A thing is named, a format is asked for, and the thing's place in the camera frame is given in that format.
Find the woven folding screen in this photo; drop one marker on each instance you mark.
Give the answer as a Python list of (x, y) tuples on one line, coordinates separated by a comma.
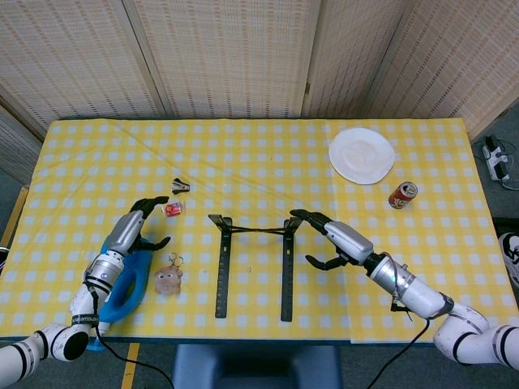
[(227, 61)]

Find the small red toy car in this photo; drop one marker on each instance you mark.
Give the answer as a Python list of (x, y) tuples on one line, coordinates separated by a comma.
[(174, 209)]

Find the black white floor object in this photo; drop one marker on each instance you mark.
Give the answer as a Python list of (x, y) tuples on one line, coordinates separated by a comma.
[(511, 251)]

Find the black binder clip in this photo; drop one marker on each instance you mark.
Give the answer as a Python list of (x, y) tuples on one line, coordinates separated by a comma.
[(180, 186)]

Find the black folding laptop stand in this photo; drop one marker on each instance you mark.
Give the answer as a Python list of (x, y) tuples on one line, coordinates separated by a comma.
[(287, 291)]

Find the white power strip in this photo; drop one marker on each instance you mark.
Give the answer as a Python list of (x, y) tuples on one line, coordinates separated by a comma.
[(494, 160)]

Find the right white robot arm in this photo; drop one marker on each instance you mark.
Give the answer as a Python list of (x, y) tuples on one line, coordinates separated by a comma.
[(421, 293)]

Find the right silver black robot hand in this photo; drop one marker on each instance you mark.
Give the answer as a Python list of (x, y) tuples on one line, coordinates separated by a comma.
[(350, 243)]

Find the blue detergent bottle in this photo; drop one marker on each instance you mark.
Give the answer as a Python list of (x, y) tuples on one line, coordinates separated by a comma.
[(140, 275)]

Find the white round plate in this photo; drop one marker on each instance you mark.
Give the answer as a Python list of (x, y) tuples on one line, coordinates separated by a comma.
[(361, 156)]

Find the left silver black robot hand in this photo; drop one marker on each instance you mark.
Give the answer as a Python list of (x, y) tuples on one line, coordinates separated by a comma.
[(125, 233)]

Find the blue robot base seat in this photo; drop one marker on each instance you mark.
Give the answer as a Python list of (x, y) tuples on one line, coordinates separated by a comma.
[(259, 368)]

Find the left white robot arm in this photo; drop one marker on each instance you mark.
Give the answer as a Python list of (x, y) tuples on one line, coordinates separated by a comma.
[(85, 300)]

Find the red cartoon drink can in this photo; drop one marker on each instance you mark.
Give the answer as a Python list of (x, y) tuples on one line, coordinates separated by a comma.
[(401, 196)]

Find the yellow white checkered tablecloth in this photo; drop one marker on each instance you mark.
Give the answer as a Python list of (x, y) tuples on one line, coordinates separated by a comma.
[(284, 162)]

